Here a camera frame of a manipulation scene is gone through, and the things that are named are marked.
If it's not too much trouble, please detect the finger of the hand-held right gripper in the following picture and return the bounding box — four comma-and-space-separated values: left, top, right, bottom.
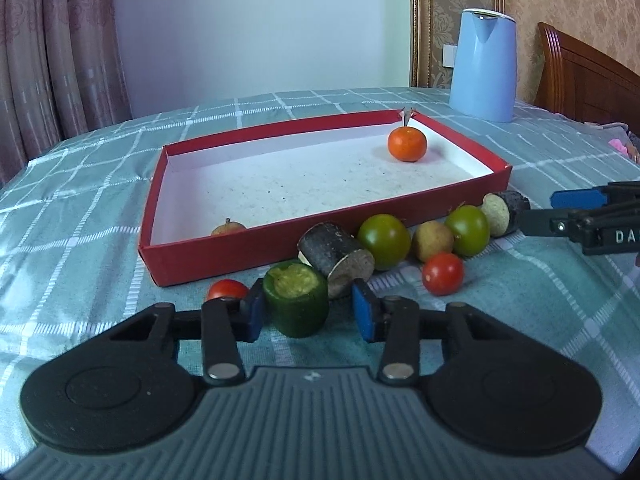
519, 207, 586, 239
550, 182, 640, 209

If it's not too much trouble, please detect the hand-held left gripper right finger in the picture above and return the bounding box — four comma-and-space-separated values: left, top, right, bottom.
351, 279, 518, 387

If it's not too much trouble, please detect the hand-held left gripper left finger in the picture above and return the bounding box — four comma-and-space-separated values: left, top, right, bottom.
109, 277, 267, 387

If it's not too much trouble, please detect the red cherry tomato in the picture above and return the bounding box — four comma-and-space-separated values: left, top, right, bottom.
207, 279, 250, 303
422, 252, 465, 297

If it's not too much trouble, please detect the green cucumber piece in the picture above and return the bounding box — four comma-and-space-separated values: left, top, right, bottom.
262, 261, 329, 338

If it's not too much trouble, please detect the green tomato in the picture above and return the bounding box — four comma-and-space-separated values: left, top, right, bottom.
444, 204, 491, 258
357, 214, 412, 272

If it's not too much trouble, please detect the red cardboard box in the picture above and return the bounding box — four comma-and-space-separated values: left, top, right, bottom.
138, 110, 513, 288

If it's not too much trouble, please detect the wooden headboard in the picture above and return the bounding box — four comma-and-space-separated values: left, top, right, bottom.
535, 22, 640, 126

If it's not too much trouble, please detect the orange tangerine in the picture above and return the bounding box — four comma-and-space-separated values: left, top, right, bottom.
387, 126, 428, 163

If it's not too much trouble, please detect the light blue kettle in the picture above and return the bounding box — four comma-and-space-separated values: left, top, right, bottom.
448, 8, 517, 124

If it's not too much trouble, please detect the pink patterned curtain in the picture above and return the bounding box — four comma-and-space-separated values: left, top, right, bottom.
0, 0, 133, 186

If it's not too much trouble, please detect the gold framed wall panel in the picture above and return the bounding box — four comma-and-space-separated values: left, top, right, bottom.
410, 0, 506, 90

